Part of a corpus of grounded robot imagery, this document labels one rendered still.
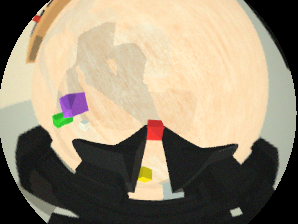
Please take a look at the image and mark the red block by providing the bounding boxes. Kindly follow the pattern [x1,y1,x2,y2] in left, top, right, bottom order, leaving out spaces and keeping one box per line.
[148,120,164,141]

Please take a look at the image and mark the yellow block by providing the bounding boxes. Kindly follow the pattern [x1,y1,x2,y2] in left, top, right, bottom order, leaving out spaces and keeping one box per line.
[138,167,153,183]

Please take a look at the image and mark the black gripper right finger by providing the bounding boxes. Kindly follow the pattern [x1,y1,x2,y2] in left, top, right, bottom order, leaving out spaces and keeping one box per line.
[161,127,239,194]

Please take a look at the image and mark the green block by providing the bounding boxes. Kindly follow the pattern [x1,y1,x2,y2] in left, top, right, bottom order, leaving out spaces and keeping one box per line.
[52,113,67,129]
[65,117,73,124]

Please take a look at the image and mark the purple block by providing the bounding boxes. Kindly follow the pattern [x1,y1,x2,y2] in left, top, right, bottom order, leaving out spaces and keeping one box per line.
[59,92,89,119]

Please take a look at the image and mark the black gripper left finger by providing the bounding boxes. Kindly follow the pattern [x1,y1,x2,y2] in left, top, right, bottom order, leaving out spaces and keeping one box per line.
[72,125,148,193]

